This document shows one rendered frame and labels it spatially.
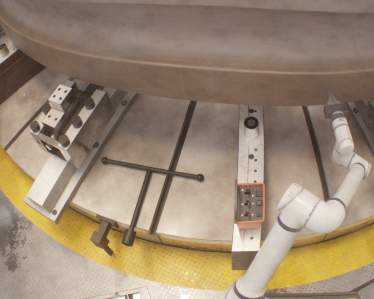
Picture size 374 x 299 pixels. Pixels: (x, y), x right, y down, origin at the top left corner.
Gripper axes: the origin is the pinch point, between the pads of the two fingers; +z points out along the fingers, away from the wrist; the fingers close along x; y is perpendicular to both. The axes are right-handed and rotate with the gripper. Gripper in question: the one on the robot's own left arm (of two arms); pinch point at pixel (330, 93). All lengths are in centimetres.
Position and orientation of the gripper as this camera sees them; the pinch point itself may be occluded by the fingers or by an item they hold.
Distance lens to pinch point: 210.6
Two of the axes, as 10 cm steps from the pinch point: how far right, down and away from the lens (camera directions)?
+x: -9.9, 1.2, 0.9
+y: -1.4, -5.2, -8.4
